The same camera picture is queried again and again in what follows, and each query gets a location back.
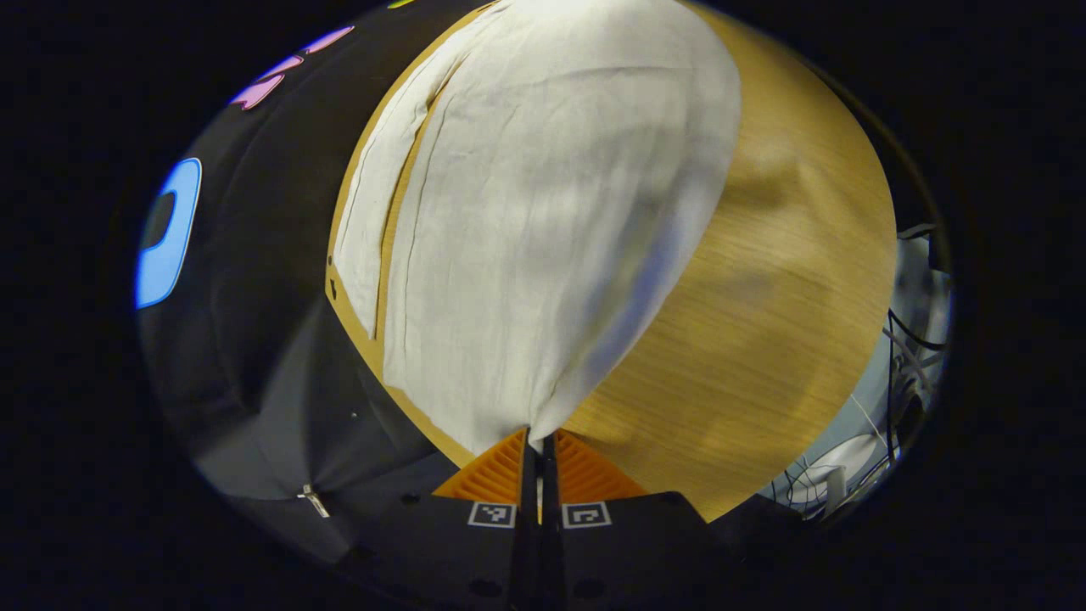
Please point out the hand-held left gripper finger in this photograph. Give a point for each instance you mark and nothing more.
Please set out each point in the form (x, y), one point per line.
(530, 526)
(550, 526)

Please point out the white jeans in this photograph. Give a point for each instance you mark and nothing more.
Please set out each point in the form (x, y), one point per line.
(543, 238)

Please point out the silver metal clip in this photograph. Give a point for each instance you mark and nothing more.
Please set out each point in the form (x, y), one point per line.
(314, 501)

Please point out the white round object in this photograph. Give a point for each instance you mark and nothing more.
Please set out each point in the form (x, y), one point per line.
(836, 471)

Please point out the black backdrop cloth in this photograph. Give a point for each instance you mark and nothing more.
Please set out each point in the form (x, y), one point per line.
(271, 356)

